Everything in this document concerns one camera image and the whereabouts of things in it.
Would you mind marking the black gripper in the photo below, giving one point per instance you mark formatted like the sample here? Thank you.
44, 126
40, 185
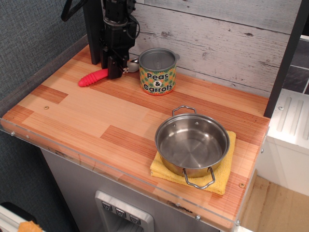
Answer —
116, 38

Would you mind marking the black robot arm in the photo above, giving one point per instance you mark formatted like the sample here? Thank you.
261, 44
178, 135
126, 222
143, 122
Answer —
120, 10

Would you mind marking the silver pot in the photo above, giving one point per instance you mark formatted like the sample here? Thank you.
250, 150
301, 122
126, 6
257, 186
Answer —
193, 146

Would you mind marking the peas and carrots can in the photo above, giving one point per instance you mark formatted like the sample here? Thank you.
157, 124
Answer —
157, 68

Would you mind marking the clear acrylic edge guard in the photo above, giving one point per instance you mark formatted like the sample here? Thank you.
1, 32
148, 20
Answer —
136, 182

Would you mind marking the grey metal cabinet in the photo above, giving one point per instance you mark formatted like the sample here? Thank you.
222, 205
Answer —
78, 186

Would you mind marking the grey dispenser panel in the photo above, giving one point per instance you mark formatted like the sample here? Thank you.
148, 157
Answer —
119, 216

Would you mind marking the yellow cloth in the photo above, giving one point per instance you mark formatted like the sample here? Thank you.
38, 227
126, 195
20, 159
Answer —
221, 173

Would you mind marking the yellow object bottom left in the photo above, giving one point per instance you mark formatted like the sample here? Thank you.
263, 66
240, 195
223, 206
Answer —
29, 226

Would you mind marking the white toy sink unit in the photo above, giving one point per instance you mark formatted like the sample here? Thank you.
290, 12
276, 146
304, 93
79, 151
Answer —
284, 157

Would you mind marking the dark left post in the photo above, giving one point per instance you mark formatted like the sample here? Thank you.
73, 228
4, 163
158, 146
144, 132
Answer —
93, 16

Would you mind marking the dark post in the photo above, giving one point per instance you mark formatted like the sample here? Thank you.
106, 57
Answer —
93, 16
298, 27

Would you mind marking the dark right post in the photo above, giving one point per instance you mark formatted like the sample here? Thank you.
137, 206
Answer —
298, 27

